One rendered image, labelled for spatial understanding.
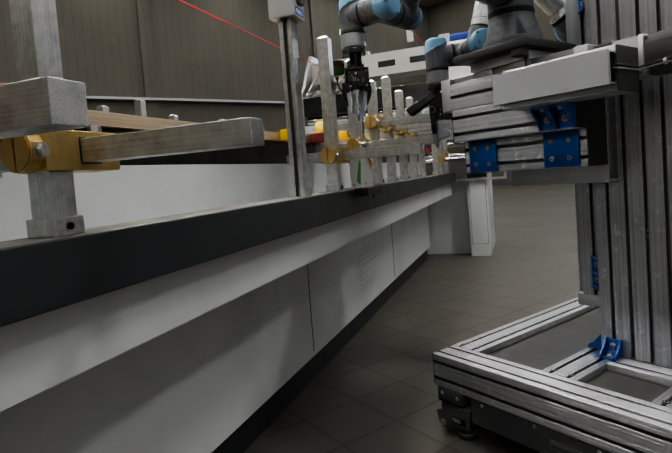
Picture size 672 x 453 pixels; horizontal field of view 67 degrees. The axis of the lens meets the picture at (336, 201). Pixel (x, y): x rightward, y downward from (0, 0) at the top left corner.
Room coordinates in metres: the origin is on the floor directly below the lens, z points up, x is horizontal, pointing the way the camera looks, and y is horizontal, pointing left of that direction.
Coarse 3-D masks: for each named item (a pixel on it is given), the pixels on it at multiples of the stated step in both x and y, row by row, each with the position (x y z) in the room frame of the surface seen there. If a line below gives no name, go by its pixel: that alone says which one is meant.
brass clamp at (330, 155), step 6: (324, 150) 1.52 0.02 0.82; (330, 150) 1.51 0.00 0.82; (336, 150) 1.53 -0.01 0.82; (342, 150) 1.57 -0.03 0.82; (324, 156) 1.52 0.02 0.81; (330, 156) 1.51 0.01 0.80; (336, 156) 1.52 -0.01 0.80; (342, 156) 1.57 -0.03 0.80; (324, 162) 1.52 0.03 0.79; (330, 162) 1.51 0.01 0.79; (336, 162) 1.53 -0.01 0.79; (342, 162) 1.56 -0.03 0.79; (348, 162) 1.62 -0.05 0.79
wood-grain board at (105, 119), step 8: (88, 112) 0.92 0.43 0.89; (96, 112) 0.94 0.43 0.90; (104, 112) 0.96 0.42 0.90; (96, 120) 0.94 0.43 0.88; (104, 120) 0.96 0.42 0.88; (112, 120) 0.98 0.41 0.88; (120, 120) 1.00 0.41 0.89; (128, 120) 1.02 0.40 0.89; (136, 120) 1.04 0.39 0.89; (144, 120) 1.06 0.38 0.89; (152, 120) 1.08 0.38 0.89; (160, 120) 1.11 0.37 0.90; (168, 120) 1.13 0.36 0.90; (176, 120) 1.16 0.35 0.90; (120, 128) 1.01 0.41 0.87; (128, 128) 1.02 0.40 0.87; (136, 128) 1.04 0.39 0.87; (144, 128) 1.06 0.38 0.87; (152, 128) 1.08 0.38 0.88; (264, 136) 1.55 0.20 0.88; (272, 136) 1.60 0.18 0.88
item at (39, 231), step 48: (336, 192) 1.45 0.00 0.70; (384, 192) 1.96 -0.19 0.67; (48, 240) 0.57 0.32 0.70; (96, 240) 0.63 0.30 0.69; (144, 240) 0.71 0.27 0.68; (192, 240) 0.81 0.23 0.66; (240, 240) 0.94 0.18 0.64; (0, 288) 0.51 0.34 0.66; (48, 288) 0.56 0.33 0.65; (96, 288) 0.62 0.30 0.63
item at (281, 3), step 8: (272, 0) 1.29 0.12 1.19; (280, 0) 1.28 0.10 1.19; (288, 0) 1.27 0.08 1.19; (272, 8) 1.29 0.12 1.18; (280, 8) 1.28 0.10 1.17; (288, 8) 1.27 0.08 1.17; (272, 16) 1.29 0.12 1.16; (280, 16) 1.28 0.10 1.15; (288, 16) 1.28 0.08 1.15; (296, 16) 1.29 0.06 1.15
